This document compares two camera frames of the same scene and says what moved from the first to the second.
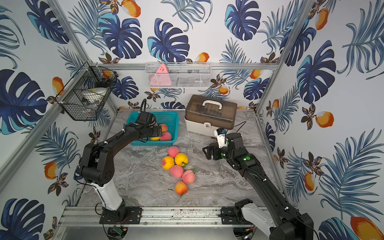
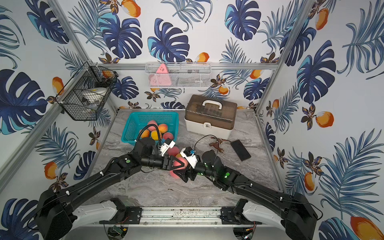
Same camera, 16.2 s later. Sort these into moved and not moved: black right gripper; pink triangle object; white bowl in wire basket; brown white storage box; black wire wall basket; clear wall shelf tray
Moved: black right gripper
Not moved: white bowl in wire basket; brown white storage box; black wire wall basket; pink triangle object; clear wall shelf tray
